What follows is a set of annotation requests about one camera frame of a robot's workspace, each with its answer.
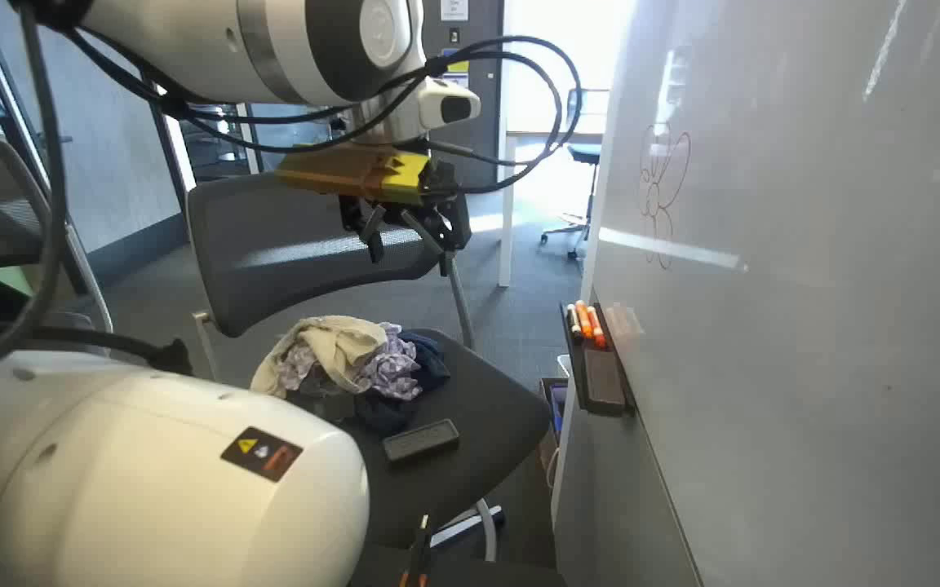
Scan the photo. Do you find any blue yellow poster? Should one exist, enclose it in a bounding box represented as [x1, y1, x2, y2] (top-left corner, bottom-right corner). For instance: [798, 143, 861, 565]
[439, 57, 474, 97]

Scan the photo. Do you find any white table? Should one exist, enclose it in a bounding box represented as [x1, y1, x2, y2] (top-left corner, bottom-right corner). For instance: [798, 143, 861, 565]
[494, 128, 609, 292]

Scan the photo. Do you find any dark navy clothing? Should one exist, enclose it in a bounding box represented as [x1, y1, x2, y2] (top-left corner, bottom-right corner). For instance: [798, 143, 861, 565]
[349, 326, 457, 440]

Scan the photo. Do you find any dark grey door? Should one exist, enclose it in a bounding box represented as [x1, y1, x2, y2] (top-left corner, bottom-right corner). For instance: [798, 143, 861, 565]
[422, 0, 510, 196]

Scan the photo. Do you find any thin black cable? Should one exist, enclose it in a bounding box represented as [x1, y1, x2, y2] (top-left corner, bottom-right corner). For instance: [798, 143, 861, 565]
[57, 22, 589, 201]

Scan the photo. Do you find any purple patterned clothing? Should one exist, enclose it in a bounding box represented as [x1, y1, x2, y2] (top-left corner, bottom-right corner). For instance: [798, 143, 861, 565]
[271, 322, 430, 405]

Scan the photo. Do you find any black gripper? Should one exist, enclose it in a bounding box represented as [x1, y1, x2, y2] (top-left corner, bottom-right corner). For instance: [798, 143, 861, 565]
[337, 160, 476, 282]

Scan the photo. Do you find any blue white box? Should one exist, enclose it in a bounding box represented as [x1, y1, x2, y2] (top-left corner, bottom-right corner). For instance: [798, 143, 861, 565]
[537, 374, 573, 440]

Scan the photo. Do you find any black office chair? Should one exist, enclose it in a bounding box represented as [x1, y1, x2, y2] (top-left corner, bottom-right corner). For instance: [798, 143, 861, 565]
[535, 84, 614, 264]

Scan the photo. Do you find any whiteboard partition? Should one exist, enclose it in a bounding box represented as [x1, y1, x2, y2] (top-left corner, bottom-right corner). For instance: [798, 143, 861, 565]
[549, 0, 940, 587]

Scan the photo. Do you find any black rectangular eraser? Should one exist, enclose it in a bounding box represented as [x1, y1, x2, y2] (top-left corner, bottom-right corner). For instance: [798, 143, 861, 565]
[381, 414, 464, 469]

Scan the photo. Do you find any grey black chair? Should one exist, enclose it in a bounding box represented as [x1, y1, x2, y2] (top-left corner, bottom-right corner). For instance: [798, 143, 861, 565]
[182, 174, 556, 587]

